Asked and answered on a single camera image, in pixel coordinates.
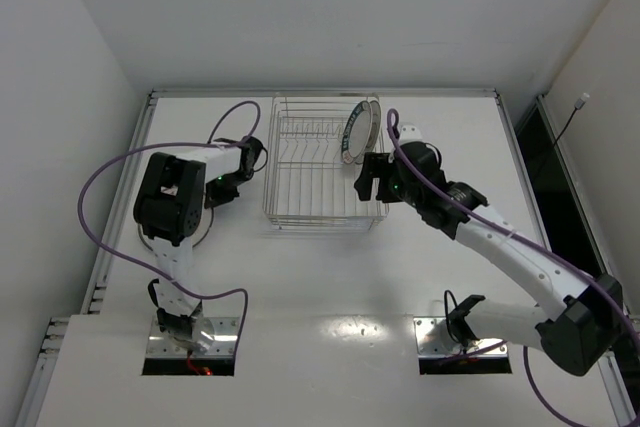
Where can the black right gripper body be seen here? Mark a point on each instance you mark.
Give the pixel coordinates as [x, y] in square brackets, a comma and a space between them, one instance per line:
[379, 177]

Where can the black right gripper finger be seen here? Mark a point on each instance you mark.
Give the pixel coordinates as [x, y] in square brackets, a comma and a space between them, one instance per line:
[363, 186]
[376, 166]

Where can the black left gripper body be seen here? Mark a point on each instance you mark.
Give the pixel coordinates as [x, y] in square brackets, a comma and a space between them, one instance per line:
[218, 193]

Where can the orange sunburst plate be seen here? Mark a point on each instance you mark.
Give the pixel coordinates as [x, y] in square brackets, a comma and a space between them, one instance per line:
[203, 232]

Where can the dark green rimmed plate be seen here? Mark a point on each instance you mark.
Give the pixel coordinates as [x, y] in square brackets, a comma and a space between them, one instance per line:
[356, 133]

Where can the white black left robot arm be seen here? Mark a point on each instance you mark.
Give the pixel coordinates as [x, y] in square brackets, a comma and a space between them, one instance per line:
[174, 193]

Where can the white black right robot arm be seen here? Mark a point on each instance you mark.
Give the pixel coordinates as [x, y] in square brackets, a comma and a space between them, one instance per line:
[575, 318]

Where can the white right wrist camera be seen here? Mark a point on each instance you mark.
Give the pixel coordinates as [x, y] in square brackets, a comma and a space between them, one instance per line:
[409, 133]

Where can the steel wire dish rack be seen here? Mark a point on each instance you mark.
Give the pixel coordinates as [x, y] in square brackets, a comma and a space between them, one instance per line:
[308, 188]

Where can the aluminium table frame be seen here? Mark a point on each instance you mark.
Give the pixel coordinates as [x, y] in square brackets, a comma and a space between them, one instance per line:
[328, 339]

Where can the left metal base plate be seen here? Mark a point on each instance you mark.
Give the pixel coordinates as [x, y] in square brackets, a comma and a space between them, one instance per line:
[215, 338]

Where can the metal base plate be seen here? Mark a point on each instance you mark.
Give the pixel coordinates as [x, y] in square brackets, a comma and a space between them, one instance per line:
[434, 343]
[215, 338]

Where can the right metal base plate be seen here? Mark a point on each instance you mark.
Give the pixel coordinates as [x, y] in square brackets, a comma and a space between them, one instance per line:
[434, 343]

